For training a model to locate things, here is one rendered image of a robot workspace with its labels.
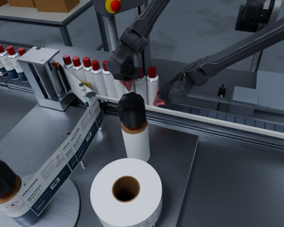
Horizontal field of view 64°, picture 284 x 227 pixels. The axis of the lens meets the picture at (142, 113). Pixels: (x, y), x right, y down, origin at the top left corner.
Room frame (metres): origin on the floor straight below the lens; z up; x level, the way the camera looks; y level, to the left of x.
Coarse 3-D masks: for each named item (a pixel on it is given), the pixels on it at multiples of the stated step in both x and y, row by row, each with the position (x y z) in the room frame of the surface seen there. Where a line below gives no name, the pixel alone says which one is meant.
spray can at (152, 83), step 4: (148, 68) 0.78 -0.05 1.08; (152, 68) 0.78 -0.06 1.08; (148, 72) 0.78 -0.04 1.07; (152, 72) 0.76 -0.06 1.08; (148, 76) 0.78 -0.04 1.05; (152, 76) 0.76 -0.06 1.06; (156, 76) 0.78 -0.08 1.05; (148, 80) 0.76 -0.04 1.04; (152, 80) 0.76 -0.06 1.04; (156, 80) 0.76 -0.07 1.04; (148, 84) 0.76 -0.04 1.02; (152, 84) 0.75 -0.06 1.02; (156, 84) 0.76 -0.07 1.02; (148, 88) 0.77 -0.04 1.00; (152, 88) 0.76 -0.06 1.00; (156, 88) 0.76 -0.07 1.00; (148, 92) 0.77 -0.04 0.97; (152, 92) 0.76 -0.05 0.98; (156, 92) 0.76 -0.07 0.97; (148, 96) 0.77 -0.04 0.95; (152, 96) 0.76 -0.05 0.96; (148, 100) 0.77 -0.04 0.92; (152, 100) 0.76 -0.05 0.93; (148, 104) 0.78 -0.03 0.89; (152, 104) 0.76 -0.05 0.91
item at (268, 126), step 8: (8, 80) 1.10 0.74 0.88; (16, 80) 1.10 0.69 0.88; (176, 104) 0.77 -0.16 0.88; (152, 112) 0.73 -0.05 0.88; (184, 112) 0.71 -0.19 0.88; (192, 112) 0.71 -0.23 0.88; (200, 112) 0.70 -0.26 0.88; (192, 120) 0.66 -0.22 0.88; (224, 120) 0.64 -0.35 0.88; (232, 120) 0.64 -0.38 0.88; (240, 120) 0.63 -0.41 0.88; (248, 120) 0.63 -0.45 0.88; (256, 120) 0.62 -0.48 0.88; (224, 128) 0.60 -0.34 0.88; (232, 128) 0.59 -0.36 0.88; (264, 128) 0.58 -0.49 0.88; (272, 128) 0.57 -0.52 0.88; (280, 128) 0.57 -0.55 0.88; (264, 136) 0.54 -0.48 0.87; (272, 136) 0.53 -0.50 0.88
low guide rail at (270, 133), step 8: (96, 96) 0.85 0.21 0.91; (104, 96) 0.84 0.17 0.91; (160, 112) 0.71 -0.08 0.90; (168, 112) 0.70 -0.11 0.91; (176, 112) 0.68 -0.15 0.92; (200, 120) 0.64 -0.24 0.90; (208, 120) 0.62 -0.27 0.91; (216, 120) 0.61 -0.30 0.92; (240, 128) 0.57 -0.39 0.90; (248, 128) 0.56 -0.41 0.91; (256, 128) 0.55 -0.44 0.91; (280, 136) 0.51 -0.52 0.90
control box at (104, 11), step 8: (96, 0) 0.88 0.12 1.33; (104, 0) 0.83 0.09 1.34; (112, 0) 0.84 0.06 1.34; (120, 0) 0.86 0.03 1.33; (128, 0) 0.88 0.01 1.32; (136, 0) 0.89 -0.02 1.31; (96, 8) 0.89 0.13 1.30; (104, 8) 0.83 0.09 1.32; (128, 8) 0.88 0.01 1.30; (104, 16) 0.84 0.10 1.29
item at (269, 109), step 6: (192, 96) 0.73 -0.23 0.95; (198, 96) 0.72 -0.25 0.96; (204, 96) 0.71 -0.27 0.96; (210, 96) 0.71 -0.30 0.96; (222, 102) 0.68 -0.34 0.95; (228, 102) 0.67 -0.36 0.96; (234, 102) 0.66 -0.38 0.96; (240, 102) 0.66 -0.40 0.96; (252, 108) 0.63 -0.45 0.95; (258, 108) 0.62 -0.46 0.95; (264, 108) 0.61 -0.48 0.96; (270, 108) 0.61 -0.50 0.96; (276, 108) 0.61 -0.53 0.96
